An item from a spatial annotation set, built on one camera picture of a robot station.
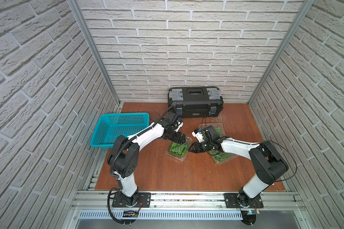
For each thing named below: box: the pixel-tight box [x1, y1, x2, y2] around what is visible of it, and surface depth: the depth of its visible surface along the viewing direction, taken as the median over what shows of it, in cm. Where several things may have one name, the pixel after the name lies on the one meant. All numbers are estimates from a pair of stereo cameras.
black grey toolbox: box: [167, 86, 225, 118], surface depth 102 cm
